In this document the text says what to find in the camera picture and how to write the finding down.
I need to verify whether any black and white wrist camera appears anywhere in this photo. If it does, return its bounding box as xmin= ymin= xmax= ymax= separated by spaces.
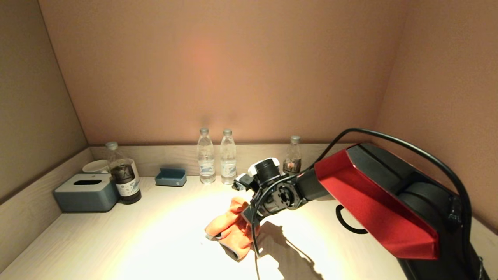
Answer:
xmin=233 ymin=157 xmax=281 ymax=192

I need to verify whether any dark drink bottle white label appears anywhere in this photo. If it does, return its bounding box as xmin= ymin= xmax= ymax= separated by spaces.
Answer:
xmin=282 ymin=135 xmax=303 ymax=175
xmin=104 ymin=142 xmax=142 ymax=205

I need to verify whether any clear water bottle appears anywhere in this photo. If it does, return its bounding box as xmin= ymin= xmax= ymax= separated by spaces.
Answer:
xmin=196 ymin=128 xmax=216 ymax=184
xmin=219 ymin=129 xmax=238 ymax=186

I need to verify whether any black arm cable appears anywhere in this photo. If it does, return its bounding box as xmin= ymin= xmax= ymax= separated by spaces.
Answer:
xmin=250 ymin=128 xmax=473 ymax=280

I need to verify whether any blue-grey tissue box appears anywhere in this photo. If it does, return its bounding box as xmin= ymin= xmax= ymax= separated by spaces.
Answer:
xmin=53 ymin=173 xmax=120 ymax=213

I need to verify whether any small blue plastic tray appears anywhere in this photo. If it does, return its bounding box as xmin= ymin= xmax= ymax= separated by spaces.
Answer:
xmin=154 ymin=168 xmax=187 ymax=188

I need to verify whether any black cable loop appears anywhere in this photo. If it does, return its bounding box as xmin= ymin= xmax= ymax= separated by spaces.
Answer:
xmin=335 ymin=204 xmax=368 ymax=235

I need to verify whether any white paper cup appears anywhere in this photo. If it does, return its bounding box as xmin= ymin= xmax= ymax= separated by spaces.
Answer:
xmin=82 ymin=159 xmax=110 ymax=175

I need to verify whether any orange fluffy cloth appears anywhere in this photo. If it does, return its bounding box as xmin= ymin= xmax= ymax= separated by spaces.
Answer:
xmin=205 ymin=196 xmax=261 ymax=261

